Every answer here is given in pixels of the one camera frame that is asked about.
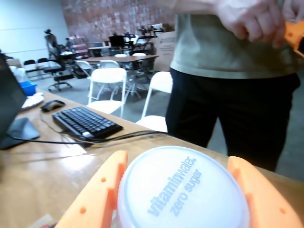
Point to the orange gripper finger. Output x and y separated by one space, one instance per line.
95 202
268 202

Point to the vitaminwater zero sugar bottle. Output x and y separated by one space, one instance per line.
183 190

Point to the operator right hand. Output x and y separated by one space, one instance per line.
251 19

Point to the operator left hand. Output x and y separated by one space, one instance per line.
295 9

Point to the black keyboard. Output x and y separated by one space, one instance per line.
88 122

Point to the black computer mouse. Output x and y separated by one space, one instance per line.
52 105

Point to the person grey shirt black trousers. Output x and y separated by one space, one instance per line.
232 99

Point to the white crumpled paper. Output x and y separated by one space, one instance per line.
33 101

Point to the white folding chair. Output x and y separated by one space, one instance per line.
162 82
109 64
108 76

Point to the blue plastic bin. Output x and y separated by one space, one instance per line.
28 88

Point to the black computer monitor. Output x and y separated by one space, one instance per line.
9 99

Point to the black office chair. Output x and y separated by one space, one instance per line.
57 64

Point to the brown background table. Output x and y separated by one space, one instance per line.
118 58

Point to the large cardboard box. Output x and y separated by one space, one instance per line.
166 47

